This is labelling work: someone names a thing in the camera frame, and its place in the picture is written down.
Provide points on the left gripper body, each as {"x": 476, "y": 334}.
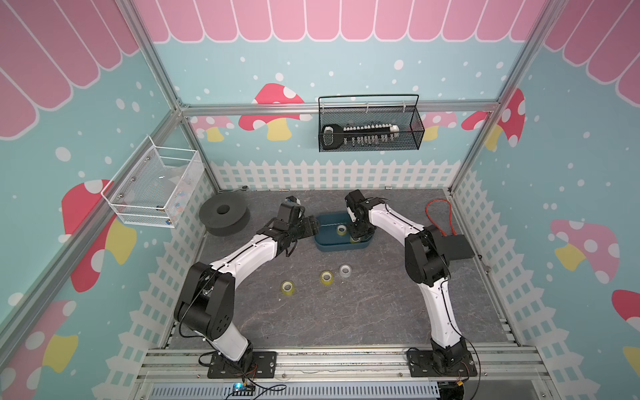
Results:
{"x": 305, "y": 227}

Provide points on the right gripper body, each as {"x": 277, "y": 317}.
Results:
{"x": 357, "y": 230}

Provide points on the teal plastic storage box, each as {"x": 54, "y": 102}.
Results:
{"x": 327, "y": 239}

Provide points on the white transparent tape roll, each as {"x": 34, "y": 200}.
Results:
{"x": 345, "y": 271}

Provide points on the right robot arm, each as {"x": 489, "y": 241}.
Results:
{"x": 427, "y": 256}

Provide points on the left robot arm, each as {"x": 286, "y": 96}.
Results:
{"x": 206, "y": 303}

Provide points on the black flat box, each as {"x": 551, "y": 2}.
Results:
{"x": 455, "y": 247}

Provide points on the black socket wrench set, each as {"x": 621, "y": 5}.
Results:
{"x": 334, "y": 136}

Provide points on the green circuit board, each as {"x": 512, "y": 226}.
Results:
{"x": 243, "y": 389}

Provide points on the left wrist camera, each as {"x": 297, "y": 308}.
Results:
{"x": 291, "y": 210}

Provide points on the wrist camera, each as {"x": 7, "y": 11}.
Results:
{"x": 354, "y": 201}
{"x": 291, "y": 210}

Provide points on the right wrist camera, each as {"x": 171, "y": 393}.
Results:
{"x": 354, "y": 201}

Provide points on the black wire mesh basket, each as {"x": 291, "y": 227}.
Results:
{"x": 371, "y": 122}

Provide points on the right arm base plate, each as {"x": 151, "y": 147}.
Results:
{"x": 434, "y": 364}

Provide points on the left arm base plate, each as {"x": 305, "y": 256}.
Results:
{"x": 253, "y": 365}

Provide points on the white wire mesh basket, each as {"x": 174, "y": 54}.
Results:
{"x": 155, "y": 185}

